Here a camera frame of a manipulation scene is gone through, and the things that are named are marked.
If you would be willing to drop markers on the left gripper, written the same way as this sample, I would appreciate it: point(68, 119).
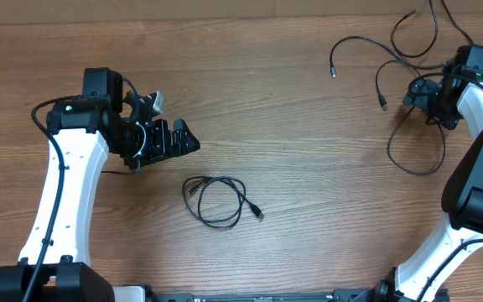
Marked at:
point(162, 148)

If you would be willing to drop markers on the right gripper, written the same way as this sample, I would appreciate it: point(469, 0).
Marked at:
point(418, 93)

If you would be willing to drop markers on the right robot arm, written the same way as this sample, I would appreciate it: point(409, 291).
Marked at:
point(460, 231)

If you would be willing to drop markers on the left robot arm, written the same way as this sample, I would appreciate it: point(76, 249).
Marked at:
point(55, 263)

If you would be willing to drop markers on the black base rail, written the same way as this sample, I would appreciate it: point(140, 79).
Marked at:
point(262, 298)

